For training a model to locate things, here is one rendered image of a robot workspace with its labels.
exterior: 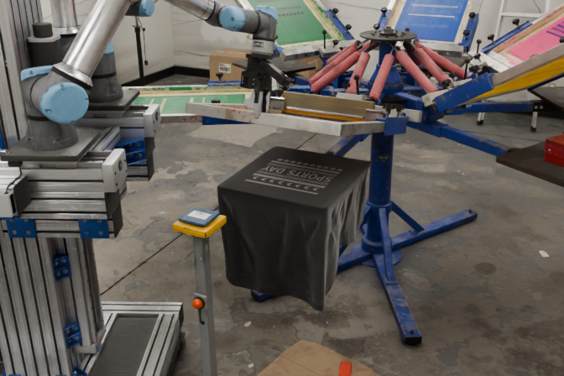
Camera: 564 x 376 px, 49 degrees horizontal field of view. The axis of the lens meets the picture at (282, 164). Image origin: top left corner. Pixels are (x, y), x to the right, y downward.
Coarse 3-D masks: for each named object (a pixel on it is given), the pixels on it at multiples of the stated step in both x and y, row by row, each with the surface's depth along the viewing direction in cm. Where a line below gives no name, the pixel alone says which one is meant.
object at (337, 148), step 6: (342, 138) 288; (348, 138) 288; (354, 138) 291; (360, 138) 299; (336, 144) 280; (342, 144) 280; (348, 144) 284; (354, 144) 292; (330, 150) 273; (336, 150) 273; (342, 150) 278; (348, 150) 286
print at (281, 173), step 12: (264, 168) 246; (276, 168) 246; (288, 168) 246; (300, 168) 246; (312, 168) 246; (324, 168) 245; (336, 168) 245; (252, 180) 234; (264, 180) 234; (276, 180) 234; (288, 180) 234; (300, 180) 234; (312, 180) 234; (324, 180) 234; (312, 192) 224
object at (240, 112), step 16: (192, 112) 215; (208, 112) 212; (224, 112) 210; (240, 112) 207; (272, 112) 270; (304, 128) 197; (320, 128) 195; (336, 128) 193; (352, 128) 202; (368, 128) 218
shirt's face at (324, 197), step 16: (256, 160) 254; (304, 160) 253; (320, 160) 253; (336, 160) 253; (352, 160) 253; (240, 176) 238; (336, 176) 237; (352, 176) 237; (256, 192) 224; (272, 192) 224; (288, 192) 224; (304, 192) 224; (320, 192) 224; (336, 192) 224
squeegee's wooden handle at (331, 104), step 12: (288, 96) 264; (300, 96) 261; (312, 96) 259; (324, 96) 257; (312, 108) 259; (324, 108) 257; (336, 108) 255; (348, 108) 252; (360, 108) 250; (372, 108) 248
